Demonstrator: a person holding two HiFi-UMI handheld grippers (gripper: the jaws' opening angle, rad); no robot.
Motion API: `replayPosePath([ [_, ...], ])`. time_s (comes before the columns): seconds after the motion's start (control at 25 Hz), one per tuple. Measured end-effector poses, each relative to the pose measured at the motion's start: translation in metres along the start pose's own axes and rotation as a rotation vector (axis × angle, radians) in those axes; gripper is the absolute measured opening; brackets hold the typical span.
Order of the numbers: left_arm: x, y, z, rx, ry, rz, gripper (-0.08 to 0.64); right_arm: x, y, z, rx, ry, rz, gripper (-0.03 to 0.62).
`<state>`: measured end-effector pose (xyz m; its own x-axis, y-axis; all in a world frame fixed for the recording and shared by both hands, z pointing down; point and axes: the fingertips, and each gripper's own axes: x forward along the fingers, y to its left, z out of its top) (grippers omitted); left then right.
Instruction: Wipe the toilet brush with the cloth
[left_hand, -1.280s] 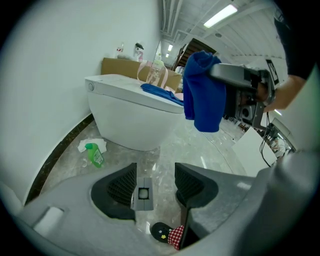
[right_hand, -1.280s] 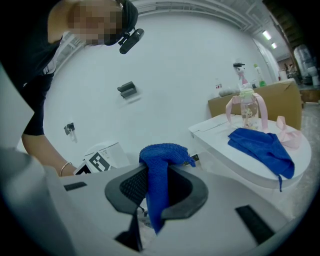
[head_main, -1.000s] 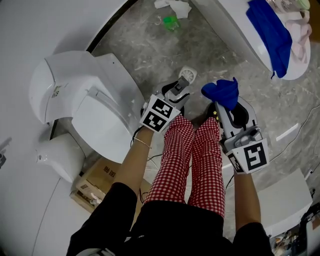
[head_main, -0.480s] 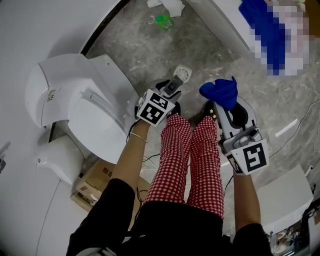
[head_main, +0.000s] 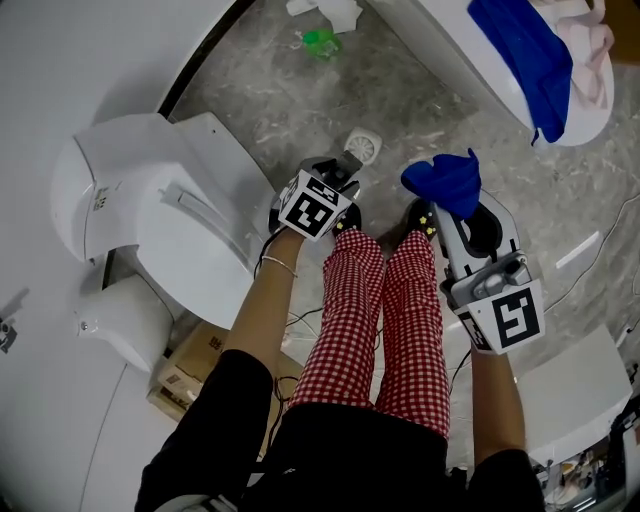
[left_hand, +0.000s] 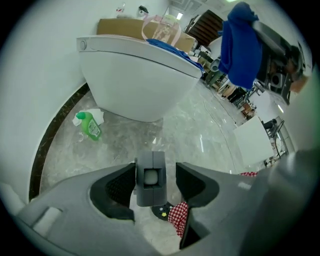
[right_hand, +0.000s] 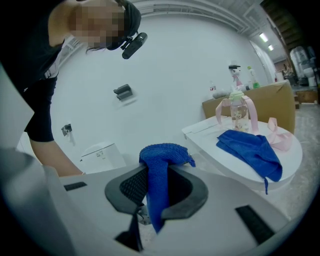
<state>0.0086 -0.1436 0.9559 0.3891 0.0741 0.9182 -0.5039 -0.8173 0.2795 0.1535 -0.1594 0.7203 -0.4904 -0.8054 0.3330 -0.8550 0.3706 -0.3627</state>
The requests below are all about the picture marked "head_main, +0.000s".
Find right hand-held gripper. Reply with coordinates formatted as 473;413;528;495
433;191;546;357

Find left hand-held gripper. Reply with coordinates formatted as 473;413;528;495
269;157;365;245

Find blue knitted cleaning cloth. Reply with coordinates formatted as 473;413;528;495
400;148;482;221

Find person's left forearm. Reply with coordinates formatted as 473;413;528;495
224;227;306;361

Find person's right forearm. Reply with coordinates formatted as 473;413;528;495
469;347;529;466

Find white tankless smart toilet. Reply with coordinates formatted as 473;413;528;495
369;0;616;149

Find white toilet with tank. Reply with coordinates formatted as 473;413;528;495
49;112;281;326

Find black star-print slipper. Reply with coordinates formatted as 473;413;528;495
332;202;365;239
402;198;441;239

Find green plastic bottle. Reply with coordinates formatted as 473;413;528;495
302;28;344;62

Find person's red checked trousers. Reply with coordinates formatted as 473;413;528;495
289;230;451;441

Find crumpled white paper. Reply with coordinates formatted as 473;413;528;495
285;0;364;35

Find blue folded towel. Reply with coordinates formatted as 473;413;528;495
467;0;574;146

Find white rectangular appliance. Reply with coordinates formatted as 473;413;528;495
514;324;634;466

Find torn brown cardboard box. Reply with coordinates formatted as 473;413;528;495
147;319;236;424

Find white urinal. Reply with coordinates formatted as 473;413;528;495
74;274;176;374

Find person in black shirt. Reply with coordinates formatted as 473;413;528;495
134;349;546;512

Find thin metal bracelet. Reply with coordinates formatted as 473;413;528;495
259;254;299;279

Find white floor cable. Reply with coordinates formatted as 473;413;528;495
542;197;640;314

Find pale pink fabric straps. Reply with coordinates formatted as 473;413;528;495
529;0;615;109

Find black floor cable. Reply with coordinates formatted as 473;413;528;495
252;234;321;451

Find dark cable clutter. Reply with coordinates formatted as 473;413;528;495
529;359;640;512

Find black wall paper holder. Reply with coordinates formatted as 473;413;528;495
0;287;31;354

